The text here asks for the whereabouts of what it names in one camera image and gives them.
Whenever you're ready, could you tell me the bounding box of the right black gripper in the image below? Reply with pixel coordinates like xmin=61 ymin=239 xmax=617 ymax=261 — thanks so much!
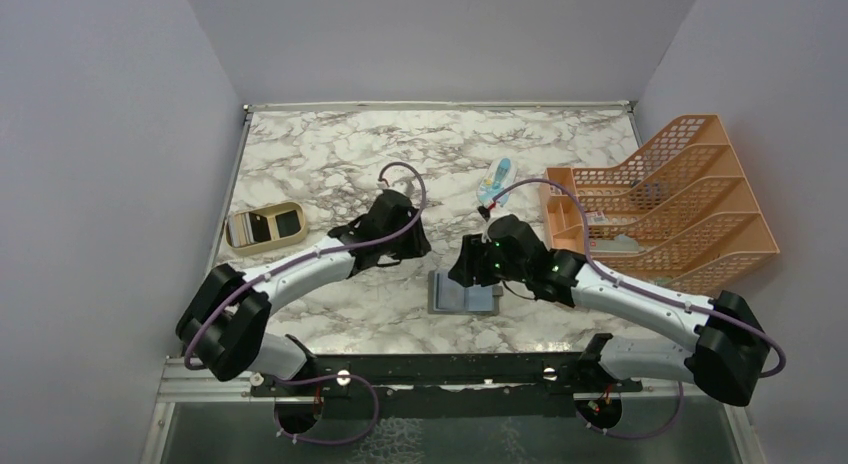
xmin=449 ymin=232 xmax=529 ymax=286

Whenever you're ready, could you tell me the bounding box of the taupe leather card holder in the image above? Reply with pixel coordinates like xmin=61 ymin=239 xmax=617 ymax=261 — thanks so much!
xmin=427 ymin=270 xmax=503 ymax=316

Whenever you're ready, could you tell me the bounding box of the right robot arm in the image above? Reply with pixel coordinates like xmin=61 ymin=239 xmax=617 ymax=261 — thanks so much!
xmin=448 ymin=215 xmax=777 ymax=407

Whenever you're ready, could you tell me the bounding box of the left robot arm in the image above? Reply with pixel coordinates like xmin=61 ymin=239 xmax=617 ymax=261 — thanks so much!
xmin=175 ymin=190 xmax=431 ymax=395

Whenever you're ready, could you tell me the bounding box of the beige card tray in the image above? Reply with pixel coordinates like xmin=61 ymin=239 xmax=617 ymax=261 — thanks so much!
xmin=223 ymin=201 xmax=309 ymax=256

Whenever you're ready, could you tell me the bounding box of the stack of cards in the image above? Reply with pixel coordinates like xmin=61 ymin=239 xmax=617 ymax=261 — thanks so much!
xmin=225 ymin=212 xmax=272 ymax=248

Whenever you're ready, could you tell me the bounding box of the red white small box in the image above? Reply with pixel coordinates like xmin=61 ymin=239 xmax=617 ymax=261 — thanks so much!
xmin=586 ymin=211 xmax=609 ymax=225

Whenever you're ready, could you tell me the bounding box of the orange plastic file organizer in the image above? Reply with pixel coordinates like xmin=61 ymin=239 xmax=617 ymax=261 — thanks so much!
xmin=538 ymin=114 xmax=779 ymax=295

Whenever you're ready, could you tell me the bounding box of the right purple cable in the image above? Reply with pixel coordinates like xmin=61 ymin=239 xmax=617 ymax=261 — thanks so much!
xmin=478 ymin=177 xmax=788 ymax=442

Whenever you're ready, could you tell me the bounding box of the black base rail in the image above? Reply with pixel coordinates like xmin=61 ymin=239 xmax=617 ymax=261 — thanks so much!
xmin=250 ymin=352 xmax=642 ymax=420

